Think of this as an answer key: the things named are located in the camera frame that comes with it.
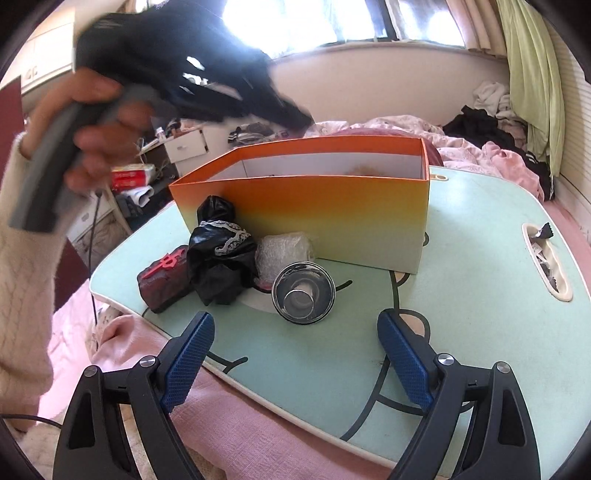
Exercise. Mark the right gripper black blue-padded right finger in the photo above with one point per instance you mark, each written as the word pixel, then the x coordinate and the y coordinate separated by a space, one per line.
pixel 500 442

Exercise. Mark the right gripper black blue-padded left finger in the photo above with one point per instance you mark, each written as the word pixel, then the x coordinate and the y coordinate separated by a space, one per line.
pixel 93 442

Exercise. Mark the dark red small box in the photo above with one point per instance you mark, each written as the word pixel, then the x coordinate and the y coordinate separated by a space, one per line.
pixel 165 281

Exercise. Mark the black lace-trimmed fabric pouch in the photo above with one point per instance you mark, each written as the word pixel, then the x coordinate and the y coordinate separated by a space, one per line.
pixel 221 255

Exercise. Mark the shiny metal bowl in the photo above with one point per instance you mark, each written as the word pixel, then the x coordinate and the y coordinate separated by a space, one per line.
pixel 303 293

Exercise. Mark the clear plastic ball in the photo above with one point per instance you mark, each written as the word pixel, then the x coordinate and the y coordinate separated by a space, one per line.
pixel 276 252

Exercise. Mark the cream knit sweater forearm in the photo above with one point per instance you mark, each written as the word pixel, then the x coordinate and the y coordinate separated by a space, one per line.
pixel 29 263

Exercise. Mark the white drawer cabinet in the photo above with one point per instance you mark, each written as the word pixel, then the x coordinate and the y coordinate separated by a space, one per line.
pixel 197 147

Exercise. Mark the red white tissue pack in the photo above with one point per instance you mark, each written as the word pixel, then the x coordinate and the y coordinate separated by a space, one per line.
pixel 132 176

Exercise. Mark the mint green cartoon lap table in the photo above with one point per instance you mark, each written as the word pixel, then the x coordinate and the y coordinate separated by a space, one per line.
pixel 479 294

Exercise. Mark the black clip in table slot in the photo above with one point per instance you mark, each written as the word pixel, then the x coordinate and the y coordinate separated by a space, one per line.
pixel 544 233

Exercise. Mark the orange gradient cardboard box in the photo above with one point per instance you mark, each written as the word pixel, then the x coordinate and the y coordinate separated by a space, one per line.
pixel 323 216

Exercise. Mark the dark red round cushion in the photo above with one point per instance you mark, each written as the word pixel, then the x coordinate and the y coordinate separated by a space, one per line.
pixel 433 155

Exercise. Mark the black clothes pile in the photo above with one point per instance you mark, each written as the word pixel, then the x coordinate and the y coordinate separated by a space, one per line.
pixel 479 128

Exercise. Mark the white clothes pile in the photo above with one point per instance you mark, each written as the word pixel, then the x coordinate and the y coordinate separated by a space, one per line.
pixel 495 99

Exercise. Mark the light green curtain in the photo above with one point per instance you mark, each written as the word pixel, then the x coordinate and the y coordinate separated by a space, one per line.
pixel 535 83

